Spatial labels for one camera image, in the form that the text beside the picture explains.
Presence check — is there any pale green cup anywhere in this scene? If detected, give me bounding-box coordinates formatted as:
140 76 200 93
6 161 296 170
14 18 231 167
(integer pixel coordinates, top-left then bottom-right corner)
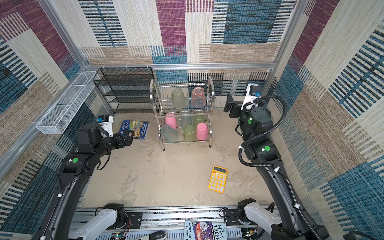
172 88 186 110

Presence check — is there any blue picture book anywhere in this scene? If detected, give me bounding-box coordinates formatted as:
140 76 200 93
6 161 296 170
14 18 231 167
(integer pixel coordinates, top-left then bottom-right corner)
119 120 150 140

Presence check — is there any clear pink cup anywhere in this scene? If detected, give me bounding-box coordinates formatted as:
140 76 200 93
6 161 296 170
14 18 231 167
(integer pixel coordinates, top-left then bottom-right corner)
191 87 206 109

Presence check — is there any teal translucent cup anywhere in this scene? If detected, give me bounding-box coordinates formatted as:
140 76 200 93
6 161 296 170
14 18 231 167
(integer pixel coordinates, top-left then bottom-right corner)
181 116 193 130

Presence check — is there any silver wire dish rack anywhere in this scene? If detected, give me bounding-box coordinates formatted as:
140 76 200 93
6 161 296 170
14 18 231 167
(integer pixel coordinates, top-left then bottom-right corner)
150 76 215 151

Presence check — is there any yellow calculator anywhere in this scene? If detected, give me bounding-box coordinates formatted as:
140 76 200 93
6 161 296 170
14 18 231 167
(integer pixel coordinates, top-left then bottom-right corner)
208 165 228 194

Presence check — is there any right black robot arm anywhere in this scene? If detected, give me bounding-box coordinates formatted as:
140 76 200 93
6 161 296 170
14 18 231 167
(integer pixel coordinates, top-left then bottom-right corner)
224 94 329 240

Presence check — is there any green translucent cup front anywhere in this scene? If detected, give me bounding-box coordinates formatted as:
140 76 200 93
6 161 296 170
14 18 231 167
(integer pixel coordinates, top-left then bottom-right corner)
183 125 196 142

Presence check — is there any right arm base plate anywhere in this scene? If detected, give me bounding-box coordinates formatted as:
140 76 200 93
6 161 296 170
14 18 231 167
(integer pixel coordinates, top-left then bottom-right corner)
218 207 256 226

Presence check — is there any black mesh shelf rack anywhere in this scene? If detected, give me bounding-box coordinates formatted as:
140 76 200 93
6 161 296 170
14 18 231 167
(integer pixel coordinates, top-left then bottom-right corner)
93 67 155 114

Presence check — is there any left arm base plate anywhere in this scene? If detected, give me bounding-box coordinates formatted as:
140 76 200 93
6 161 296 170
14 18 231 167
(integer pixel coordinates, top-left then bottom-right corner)
107 212 143 231

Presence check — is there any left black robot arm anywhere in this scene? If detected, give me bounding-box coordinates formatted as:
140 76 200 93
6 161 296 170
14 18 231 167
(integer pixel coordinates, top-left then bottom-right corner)
33 123 134 240

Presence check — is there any white wire wall basket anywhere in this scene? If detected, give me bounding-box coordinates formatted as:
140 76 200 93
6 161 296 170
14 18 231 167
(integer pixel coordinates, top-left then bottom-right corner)
37 72 96 135

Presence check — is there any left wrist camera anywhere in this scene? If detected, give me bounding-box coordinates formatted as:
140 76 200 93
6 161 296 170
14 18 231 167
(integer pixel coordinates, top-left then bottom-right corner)
97 115 114 138

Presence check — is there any purple treehouse book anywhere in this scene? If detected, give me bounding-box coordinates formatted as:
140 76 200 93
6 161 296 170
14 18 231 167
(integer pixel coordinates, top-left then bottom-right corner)
184 221 228 240

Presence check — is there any green translucent cup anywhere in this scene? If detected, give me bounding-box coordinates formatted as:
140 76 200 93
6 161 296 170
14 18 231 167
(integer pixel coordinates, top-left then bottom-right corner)
183 125 196 142
193 115 206 129

